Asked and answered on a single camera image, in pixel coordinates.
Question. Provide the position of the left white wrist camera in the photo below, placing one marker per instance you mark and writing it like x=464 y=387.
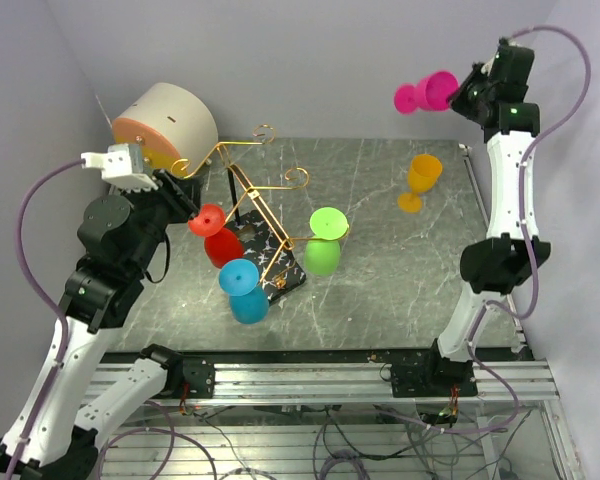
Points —
x=122 y=166

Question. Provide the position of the round beige drawer cabinet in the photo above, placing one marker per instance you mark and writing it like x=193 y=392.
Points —
x=174 y=128

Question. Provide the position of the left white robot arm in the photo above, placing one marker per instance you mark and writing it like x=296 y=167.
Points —
x=120 y=233

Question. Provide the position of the magenta plastic wine glass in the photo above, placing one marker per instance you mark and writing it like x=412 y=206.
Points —
x=431 y=93

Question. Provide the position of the blue plastic wine glass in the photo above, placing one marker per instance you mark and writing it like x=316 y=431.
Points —
x=240 y=280

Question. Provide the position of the red plastic wine glass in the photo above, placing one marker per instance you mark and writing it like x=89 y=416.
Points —
x=221 y=245

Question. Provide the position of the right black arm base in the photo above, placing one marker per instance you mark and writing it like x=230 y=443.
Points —
x=420 y=381

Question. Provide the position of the aluminium rail frame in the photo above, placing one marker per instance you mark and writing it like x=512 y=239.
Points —
x=300 y=385

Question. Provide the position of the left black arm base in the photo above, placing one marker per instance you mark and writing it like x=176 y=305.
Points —
x=188 y=377

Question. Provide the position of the orange plastic wine glass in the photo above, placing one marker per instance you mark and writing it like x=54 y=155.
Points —
x=423 y=173

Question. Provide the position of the green plastic wine glass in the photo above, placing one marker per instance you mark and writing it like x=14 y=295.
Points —
x=323 y=251

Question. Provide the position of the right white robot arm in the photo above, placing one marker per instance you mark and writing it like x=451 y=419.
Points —
x=512 y=250

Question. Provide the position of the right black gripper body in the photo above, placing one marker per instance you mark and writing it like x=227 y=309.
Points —
x=468 y=99

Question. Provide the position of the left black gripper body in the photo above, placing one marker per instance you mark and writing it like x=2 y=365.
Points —
x=179 y=202

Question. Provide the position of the gold wire wine glass rack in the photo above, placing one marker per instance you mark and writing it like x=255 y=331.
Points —
x=252 y=219

